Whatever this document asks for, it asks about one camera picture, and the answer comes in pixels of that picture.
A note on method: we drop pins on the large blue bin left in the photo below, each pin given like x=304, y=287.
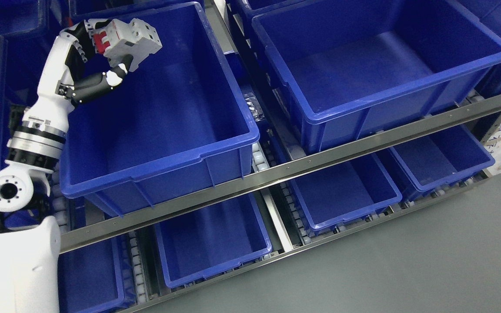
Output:
x=176, y=125

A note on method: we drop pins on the lower blue bin left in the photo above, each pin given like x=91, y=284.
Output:
x=97, y=278

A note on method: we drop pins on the lower blue bin middle right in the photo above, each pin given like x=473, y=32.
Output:
x=343, y=194

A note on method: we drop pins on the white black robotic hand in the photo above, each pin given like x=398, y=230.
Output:
x=73, y=74

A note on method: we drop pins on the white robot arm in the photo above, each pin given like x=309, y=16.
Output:
x=30, y=237

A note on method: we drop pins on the white red circuit breaker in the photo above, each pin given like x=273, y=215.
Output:
x=118, y=39

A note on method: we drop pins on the large blue bin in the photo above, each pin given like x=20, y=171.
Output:
x=176, y=125
x=347, y=69

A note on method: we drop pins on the steel shelf rack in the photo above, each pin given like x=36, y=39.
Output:
x=259, y=184

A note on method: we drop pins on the lower blue bin far right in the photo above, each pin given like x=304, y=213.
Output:
x=445, y=158

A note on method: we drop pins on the large blue bin right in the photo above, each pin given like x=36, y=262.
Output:
x=347, y=69

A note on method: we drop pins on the lower blue bin centre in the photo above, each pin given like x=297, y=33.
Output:
x=211, y=240

